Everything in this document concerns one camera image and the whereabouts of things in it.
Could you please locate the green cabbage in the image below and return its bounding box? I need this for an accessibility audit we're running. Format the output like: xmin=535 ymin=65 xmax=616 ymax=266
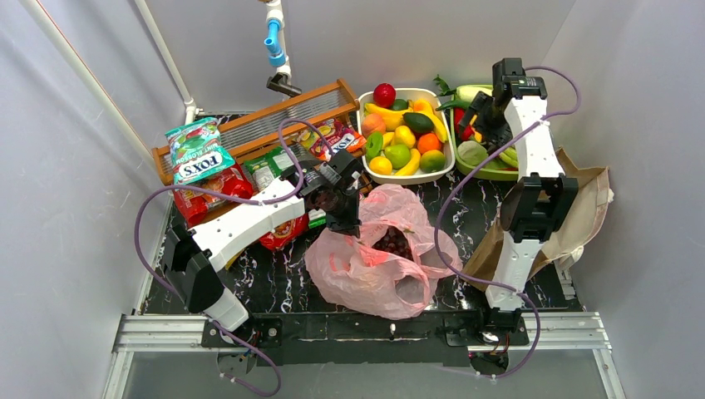
xmin=457 ymin=140 xmax=489 ymax=168

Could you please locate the dark grape bunch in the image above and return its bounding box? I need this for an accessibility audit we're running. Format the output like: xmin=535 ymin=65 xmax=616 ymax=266
xmin=372 ymin=226 xmax=413 ymax=260

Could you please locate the pink plastic grocery bag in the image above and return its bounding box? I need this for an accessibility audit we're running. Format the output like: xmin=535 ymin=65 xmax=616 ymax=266
xmin=304 ymin=184 xmax=462 ymax=320

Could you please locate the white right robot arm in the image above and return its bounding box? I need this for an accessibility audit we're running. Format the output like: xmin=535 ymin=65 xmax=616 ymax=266
xmin=459 ymin=57 xmax=579 ymax=332

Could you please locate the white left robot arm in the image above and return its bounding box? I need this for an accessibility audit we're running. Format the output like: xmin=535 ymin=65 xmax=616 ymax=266
xmin=160 ymin=150 xmax=363 ymax=332

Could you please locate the red chili pepper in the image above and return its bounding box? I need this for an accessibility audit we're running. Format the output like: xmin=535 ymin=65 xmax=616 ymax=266
xmin=452 ymin=107 xmax=475 ymax=143

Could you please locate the white radish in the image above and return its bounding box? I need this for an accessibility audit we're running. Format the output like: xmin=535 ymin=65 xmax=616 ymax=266
xmin=455 ymin=85 xmax=492 ymax=102

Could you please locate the green cucumber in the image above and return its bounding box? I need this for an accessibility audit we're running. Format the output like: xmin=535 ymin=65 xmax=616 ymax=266
xmin=436 ymin=99 xmax=471 ymax=111

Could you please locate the green vegetable basin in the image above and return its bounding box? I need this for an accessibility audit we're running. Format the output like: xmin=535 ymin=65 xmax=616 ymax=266
xmin=445 ymin=85 xmax=518 ymax=181

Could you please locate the orange Fox's candy bag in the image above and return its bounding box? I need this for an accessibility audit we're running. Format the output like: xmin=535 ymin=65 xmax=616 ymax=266
xmin=296 ymin=119 xmax=367 ymax=161

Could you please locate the yellow orange small fruit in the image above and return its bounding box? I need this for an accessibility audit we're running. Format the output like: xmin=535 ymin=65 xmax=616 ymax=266
xmin=368 ymin=156 xmax=393 ymax=175

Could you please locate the green bell pepper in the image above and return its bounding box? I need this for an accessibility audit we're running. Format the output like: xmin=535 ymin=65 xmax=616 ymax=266
xmin=365 ymin=131 xmax=384 ymax=162

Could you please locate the yellow banana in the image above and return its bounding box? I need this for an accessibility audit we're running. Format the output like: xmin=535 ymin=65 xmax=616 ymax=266
xmin=419 ymin=111 xmax=448 ymax=143

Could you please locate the red chips bag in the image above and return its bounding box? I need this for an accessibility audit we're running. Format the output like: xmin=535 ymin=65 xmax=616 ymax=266
xmin=259 ymin=214 xmax=309 ymax=251

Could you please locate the green snack packet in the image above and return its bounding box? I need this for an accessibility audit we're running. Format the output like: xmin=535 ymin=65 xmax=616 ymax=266
xmin=244 ymin=147 xmax=293 ymax=191

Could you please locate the dark green avocado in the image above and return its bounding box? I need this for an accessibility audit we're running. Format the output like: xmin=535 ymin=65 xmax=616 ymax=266
xmin=402 ymin=112 xmax=435 ymax=134

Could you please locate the green mango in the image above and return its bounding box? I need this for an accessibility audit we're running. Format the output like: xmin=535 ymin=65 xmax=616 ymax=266
xmin=383 ymin=144 xmax=412 ymax=170

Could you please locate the peach fruit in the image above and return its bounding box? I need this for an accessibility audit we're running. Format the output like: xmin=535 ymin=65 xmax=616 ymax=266
xmin=360 ymin=113 xmax=387 ymax=138

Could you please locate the white fruit basin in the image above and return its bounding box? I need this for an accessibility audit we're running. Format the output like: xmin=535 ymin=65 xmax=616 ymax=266
xmin=362 ymin=88 xmax=456 ymax=185

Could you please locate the yellow pear fruit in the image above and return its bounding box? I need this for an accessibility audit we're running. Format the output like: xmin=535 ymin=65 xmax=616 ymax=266
xmin=392 ymin=126 xmax=417 ymax=149

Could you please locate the wooden slatted rack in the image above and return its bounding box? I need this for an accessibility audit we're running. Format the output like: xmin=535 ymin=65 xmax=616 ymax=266
xmin=151 ymin=78 xmax=373 ymax=216

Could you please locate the red apple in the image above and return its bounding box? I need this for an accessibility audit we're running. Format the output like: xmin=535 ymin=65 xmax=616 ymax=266
xmin=372 ymin=83 xmax=397 ymax=109

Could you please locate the green Fox's candy bag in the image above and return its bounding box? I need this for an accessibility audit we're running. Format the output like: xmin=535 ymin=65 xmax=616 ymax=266
xmin=165 ymin=117 xmax=235 ymax=185

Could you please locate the red snack bag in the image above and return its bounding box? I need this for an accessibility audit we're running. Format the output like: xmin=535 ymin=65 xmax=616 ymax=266
xmin=173 ymin=164 xmax=255 ymax=228

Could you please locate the white pipe with blue valve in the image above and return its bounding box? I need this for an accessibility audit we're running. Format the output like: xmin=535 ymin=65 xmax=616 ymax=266
xmin=263 ymin=0 xmax=302 ymax=97

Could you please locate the white corner pipe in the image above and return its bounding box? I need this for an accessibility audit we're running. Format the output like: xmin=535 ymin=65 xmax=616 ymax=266
xmin=134 ymin=0 xmax=198 ymax=124

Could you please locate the aluminium base frame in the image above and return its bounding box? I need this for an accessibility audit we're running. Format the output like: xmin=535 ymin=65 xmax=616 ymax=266
xmin=101 ymin=312 xmax=626 ymax=398

